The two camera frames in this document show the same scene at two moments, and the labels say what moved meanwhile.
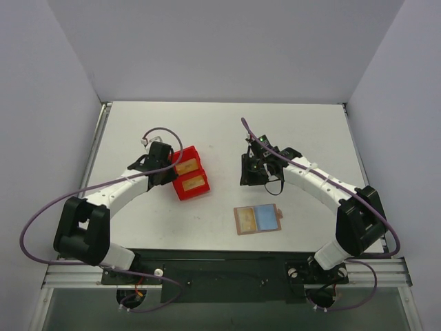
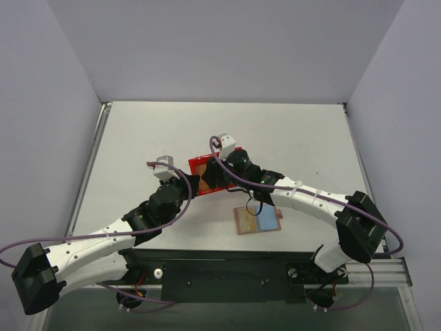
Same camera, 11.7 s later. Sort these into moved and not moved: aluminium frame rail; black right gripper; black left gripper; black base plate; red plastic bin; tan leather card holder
Moved: red plastic bin; black right gripper; black left gripper
Not moved: aluminium frame rail; tan leather card holder; black base plate
